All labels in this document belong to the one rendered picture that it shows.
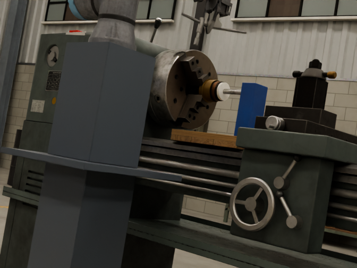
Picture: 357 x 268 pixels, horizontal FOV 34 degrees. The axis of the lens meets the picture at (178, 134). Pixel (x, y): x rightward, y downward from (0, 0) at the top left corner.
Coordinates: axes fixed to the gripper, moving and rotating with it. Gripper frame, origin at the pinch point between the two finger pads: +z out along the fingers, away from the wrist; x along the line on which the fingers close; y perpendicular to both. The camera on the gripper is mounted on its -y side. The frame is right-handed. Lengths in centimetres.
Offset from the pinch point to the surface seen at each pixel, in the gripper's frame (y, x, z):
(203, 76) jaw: -5.2, -12.8, 22.4
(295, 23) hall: 496, 490, -260
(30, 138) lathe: -40, 56, 58
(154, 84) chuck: -18.9, -1.8, 29.3
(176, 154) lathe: -12, -18, 54
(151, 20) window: 386, 762, -260
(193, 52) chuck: -7.6, -5.6, 12.8
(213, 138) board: -11, -36, 47
